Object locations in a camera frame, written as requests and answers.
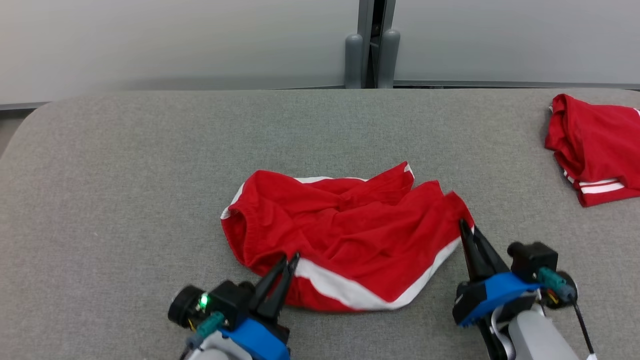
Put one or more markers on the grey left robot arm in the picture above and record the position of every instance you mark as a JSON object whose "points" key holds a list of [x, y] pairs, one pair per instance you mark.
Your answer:
{"points": [[215, 353]]}

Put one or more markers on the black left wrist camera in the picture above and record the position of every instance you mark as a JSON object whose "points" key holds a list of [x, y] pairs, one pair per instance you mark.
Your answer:
{"points": [[230, 300]]}

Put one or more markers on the red shorts white side stripe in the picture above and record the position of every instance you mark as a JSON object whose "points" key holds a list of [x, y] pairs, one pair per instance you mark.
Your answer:
{"points": [[350, 235]]}

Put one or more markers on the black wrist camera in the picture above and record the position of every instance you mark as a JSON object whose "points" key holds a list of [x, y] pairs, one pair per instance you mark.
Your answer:
{"points": [[532, 257], [230, 300]]}

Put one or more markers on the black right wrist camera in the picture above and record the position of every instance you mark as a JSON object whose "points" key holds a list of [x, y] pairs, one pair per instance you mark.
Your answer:
{"points": [[532, 257]]}

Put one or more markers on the grey partition base rail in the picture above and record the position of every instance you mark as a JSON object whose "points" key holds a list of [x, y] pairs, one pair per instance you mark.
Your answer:
{"points": [[500, 84], [20, 106]]}

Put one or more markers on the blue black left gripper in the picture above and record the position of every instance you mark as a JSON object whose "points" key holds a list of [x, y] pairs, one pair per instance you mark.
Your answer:
{"points": [[260, 340]]}

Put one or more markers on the grey metal partition post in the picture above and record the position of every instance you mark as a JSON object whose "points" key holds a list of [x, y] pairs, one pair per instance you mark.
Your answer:
{"points": [[365, 30]]}

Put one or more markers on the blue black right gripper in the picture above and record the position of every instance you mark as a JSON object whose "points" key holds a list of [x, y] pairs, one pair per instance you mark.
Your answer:
{"points": [[490, 295]]}

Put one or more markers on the teal camera connector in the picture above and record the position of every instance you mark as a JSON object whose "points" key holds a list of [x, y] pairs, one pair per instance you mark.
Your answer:
{"points": [[210, 325], [550, 280]]}

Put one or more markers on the rounded grey post foot cap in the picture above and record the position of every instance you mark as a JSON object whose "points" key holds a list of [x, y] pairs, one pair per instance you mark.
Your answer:
{"points": [[353, 60], [389, 57]]}

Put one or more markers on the teal left camera connector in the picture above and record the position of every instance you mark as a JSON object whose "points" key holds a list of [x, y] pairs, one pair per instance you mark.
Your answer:
{"points": [[210, 325]]}

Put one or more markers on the teal right camera connector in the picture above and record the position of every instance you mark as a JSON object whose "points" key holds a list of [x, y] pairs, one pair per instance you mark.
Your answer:
{"points": [[550, 280]]}

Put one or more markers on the red jersey shirt white trim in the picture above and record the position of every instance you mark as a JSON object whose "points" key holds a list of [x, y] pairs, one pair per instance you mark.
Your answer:
{"points": [[600, 145]]}

